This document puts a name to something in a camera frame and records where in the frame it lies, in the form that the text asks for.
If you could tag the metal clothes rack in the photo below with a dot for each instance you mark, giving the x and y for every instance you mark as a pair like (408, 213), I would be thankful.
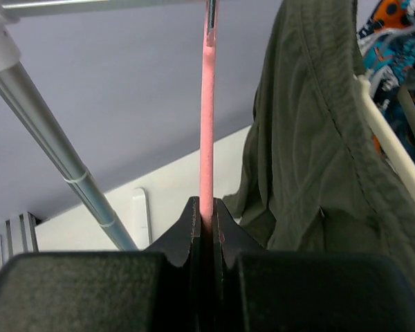
(19, 92)

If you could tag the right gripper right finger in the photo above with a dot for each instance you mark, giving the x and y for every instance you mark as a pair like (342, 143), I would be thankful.
(230, 241)

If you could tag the patterned colourful shorts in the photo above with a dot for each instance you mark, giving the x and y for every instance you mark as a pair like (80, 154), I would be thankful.
(387, 44)

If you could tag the olive green shorts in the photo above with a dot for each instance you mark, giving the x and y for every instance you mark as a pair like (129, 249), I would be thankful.
(311, 178)

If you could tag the aluminium mounting rail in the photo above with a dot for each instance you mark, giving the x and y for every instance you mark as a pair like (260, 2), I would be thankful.
(18, 236)

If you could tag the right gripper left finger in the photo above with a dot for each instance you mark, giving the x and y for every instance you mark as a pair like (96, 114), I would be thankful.
(172, 272)

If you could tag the pink hanger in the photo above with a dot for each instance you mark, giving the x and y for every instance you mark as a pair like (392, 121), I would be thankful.
(206, 196)

